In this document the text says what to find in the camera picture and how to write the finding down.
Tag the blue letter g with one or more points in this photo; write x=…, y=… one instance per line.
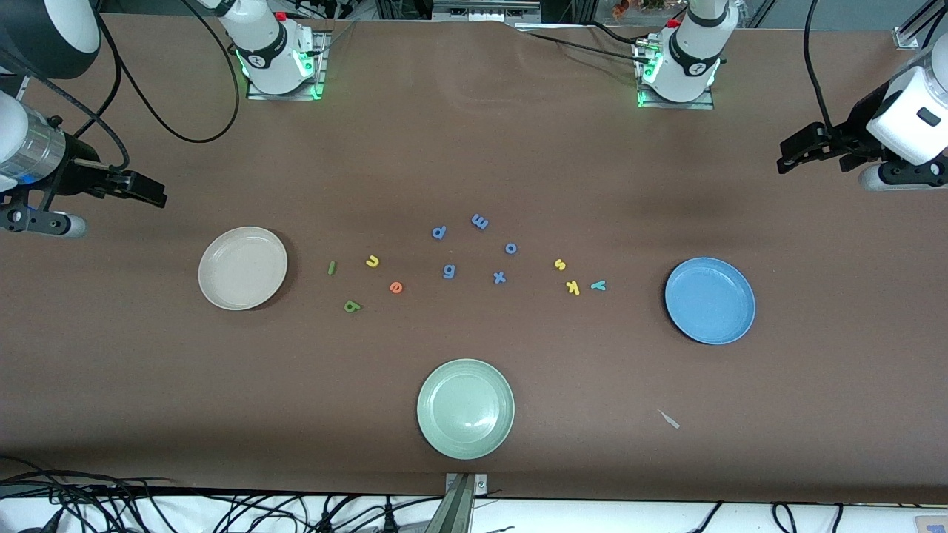
x=449, y=272

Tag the aluminium frame profile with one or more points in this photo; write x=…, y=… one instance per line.
x=907, y=35

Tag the blue letter m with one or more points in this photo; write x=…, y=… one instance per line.
x=480, y=220

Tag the white tape scrap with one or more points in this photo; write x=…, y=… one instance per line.
x=669, y=419

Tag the green plate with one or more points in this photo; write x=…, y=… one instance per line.
x=466, y=409

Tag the beige plate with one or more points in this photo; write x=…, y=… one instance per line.
x=243, y=268

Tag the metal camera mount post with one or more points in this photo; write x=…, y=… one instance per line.
x=461, y=507

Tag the grey metal device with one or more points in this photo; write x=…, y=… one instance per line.
x=481, y=11

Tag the blue plate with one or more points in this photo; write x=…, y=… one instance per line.
x=709, y=300

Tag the brown table cover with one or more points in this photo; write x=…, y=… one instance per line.
x=518, y=148

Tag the tan cardboard piece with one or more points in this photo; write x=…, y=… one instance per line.
x=933, y=524

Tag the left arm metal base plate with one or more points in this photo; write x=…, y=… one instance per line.
x=666, y=106

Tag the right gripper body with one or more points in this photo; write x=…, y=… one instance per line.
x=76, y=178

